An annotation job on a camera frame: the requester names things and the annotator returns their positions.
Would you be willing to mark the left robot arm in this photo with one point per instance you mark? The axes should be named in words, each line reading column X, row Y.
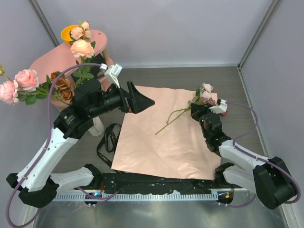
column 36, row 183

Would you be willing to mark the white ribbed vase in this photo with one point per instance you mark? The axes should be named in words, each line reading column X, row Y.
column 98, row 128

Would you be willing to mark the black ribbon gold lettering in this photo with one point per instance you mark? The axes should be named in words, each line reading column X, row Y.
column 109, row 141

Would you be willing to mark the orange plastic bowl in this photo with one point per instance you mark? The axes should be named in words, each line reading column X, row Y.
column 66, row 34

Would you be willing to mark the peach peony flower stem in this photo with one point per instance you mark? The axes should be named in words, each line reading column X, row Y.
column 83, row 49

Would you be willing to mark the mauve rose flower stem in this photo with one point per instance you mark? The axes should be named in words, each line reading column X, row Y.
column 218, row 108

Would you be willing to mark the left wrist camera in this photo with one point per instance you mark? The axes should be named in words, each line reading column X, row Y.
column 111, row 73

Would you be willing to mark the black floral patterned tray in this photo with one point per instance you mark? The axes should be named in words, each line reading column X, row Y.
column 98, row 71

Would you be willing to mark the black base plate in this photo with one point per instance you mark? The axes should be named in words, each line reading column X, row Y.
column 131, row 183

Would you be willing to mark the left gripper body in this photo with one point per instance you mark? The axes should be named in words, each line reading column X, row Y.
column 125, row 106

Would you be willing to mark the pink wrapping paper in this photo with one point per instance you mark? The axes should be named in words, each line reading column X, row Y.
column 158, row 143

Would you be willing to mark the pale pink rose stem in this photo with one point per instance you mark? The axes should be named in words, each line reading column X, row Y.
column 202, row 97

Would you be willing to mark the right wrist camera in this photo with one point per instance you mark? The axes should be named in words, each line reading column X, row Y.
column 218, row 107

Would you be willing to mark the pink peony flower stem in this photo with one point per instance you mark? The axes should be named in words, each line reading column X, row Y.
column 24, row 87

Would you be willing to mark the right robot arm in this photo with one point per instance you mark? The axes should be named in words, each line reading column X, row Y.
column 267, row 178

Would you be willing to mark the pink three-tier shelf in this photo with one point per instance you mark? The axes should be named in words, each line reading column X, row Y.
column 62, row 59

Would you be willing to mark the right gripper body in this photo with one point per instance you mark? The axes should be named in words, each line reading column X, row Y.
column 197, row 115

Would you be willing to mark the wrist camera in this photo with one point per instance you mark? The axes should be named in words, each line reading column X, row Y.
column 218, row 107
column 111, row 73

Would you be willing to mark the white slotted cable duct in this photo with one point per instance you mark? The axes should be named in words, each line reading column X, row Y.
column 175, row 196

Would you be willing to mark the brown rose flower stem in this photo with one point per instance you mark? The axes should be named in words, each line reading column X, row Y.
column 63, row 91

